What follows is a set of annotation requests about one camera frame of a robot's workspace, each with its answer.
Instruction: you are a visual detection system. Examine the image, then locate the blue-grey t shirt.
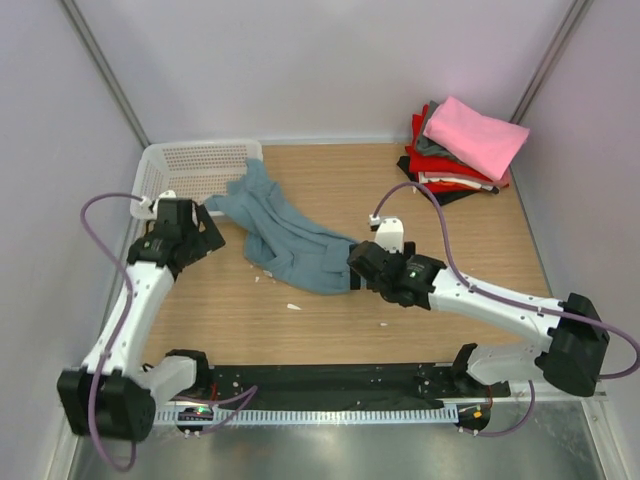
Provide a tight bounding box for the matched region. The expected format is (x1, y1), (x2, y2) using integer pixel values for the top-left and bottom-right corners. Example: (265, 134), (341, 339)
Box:
(204, 159), (357, 295)

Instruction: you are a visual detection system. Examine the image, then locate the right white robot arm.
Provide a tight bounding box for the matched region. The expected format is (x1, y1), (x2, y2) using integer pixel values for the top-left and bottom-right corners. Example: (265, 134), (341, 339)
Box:
(347, 241), (610, 397)

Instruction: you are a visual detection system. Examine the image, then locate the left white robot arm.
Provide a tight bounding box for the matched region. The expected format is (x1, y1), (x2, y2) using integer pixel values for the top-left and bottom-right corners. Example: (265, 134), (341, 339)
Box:
(57, 194), (225, 443)

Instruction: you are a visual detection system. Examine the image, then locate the white plastic basket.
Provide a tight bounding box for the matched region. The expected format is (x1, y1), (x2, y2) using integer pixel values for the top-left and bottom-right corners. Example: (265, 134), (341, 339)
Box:
(132, 139), (263, 203)

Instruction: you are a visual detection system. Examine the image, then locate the black folded t shirt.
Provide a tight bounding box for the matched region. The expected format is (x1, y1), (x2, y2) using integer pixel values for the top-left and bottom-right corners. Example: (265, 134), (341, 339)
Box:
(396, 156), (478, 206)

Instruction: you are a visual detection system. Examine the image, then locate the white folded t shirt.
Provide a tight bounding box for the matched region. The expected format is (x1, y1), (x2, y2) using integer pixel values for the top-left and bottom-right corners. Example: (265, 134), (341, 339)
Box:
(417, 172), (501, 193)

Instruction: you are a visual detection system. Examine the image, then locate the red folded t shirt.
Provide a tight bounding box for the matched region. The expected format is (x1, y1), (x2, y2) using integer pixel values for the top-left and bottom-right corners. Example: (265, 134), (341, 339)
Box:
(405, 101), (511, 194)

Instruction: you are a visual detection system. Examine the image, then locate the grey folded t shirt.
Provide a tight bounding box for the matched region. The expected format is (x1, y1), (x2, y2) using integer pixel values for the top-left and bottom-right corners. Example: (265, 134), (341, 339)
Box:
(413, 111), (463, 165)

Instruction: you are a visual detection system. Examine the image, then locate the pink folded t shirt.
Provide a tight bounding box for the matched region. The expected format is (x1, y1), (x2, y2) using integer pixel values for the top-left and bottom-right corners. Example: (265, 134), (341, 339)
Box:
(422, 96), (530, 181)

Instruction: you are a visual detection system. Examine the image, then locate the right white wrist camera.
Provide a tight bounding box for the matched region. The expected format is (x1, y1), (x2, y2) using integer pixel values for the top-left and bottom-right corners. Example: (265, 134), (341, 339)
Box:
(368, 214), (404, 253)

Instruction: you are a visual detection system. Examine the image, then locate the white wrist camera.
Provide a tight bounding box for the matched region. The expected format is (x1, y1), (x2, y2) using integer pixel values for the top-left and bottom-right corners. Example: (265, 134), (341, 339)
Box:
(368, 214), (404, 253)
(131, 190), (177, 220)

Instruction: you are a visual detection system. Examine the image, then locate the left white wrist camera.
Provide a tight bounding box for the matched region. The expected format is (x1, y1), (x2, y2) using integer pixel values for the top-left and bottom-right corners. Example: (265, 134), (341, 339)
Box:
(131, 190), (177, 220)

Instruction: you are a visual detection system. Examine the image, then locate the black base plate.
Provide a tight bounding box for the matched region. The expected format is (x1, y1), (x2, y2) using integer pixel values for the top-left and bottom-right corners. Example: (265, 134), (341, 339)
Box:
(211, 363), (511, 412)

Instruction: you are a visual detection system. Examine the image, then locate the white slotted cable duct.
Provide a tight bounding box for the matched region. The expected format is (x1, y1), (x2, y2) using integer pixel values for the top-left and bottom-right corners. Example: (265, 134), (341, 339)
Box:
(154, 404), (458, 427)

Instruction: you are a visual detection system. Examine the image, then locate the left aluminium corner post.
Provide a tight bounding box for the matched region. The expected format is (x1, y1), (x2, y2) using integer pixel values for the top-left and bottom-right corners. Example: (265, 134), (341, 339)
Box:
(58, 0), (151, 148)

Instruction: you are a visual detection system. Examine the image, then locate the aluminium corner post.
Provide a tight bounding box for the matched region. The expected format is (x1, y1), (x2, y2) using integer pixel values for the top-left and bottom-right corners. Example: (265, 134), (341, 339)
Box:
(58, 0), (151, 148)
(510, 0), (593, 124)

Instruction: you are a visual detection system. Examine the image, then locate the right aluminium corner post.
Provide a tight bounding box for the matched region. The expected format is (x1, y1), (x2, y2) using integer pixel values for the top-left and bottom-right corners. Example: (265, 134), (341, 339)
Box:
(510, 0), (593, 124)

